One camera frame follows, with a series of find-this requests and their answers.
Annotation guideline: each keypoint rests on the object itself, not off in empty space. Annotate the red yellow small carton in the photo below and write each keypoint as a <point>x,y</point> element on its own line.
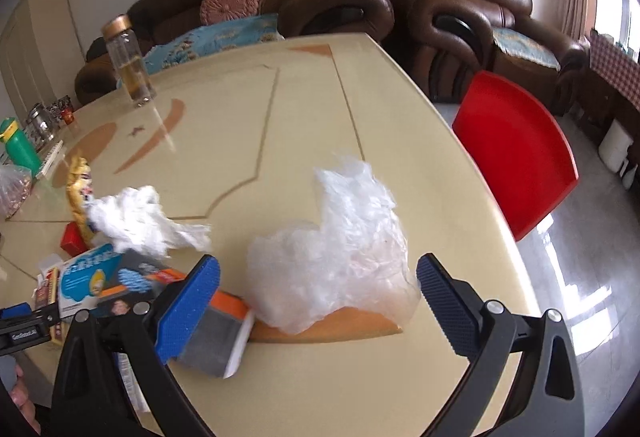
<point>47,292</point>

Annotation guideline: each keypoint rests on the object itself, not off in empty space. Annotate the pink round cushion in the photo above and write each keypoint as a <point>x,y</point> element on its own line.
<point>217,11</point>

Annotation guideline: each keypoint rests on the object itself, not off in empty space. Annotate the small red box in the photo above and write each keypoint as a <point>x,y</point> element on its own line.
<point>72,242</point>

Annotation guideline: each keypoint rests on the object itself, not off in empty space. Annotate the green plastic bottle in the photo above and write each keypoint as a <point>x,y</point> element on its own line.
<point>19,149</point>

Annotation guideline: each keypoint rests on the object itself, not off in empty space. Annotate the brown leather armchair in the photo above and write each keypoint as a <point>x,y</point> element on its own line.
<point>441,44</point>

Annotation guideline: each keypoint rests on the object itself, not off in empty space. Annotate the beige wooden cabinet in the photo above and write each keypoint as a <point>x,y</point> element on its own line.
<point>40,54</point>

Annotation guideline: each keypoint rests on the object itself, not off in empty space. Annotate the white appliance on floor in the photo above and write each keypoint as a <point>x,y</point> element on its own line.
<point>614,147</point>

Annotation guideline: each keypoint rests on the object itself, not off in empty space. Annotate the glass bottle with gold cap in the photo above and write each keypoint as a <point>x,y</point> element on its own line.
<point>122,45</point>

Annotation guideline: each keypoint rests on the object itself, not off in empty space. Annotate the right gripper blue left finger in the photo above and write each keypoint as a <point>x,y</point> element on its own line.
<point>177,317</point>

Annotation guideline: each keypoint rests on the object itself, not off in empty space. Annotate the clear bag with snacks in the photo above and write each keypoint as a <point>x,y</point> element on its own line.
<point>15,185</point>

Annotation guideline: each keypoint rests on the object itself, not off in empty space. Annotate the white blue striped medicine box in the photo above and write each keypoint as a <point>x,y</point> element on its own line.
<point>131,384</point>

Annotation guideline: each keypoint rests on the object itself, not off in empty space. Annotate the red plastic chair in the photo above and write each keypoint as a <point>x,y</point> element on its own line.
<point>518,147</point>

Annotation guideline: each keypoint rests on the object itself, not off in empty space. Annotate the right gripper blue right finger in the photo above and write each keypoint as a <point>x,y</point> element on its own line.
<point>455,305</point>

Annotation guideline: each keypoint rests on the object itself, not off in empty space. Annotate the black orange cardboard box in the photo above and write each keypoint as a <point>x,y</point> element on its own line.
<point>216,346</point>

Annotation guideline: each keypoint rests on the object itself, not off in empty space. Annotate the blue armchair seat cushion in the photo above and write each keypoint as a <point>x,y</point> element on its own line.
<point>519,46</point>

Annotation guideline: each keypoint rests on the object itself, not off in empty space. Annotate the person's left hand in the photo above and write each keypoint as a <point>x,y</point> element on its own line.
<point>20,397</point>

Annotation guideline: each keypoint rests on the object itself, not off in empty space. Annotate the gold snack wrapper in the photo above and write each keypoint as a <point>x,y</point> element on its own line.
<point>79,194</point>

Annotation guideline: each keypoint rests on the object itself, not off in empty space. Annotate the clear plastic bag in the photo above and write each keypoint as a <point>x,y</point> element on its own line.
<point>355,257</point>

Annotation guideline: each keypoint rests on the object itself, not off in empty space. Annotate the white crumpled tissue paper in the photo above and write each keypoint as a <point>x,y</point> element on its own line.
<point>134,220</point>

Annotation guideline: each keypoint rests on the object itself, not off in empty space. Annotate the checkered cloth side table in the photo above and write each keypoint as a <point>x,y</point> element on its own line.
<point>615,67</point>

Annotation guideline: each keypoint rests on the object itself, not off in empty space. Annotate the glass jar with metal lid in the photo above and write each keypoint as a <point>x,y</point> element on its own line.
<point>41,127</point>

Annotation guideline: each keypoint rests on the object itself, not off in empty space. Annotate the blue patterned sofa cover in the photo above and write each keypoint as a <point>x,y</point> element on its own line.
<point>214,39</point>

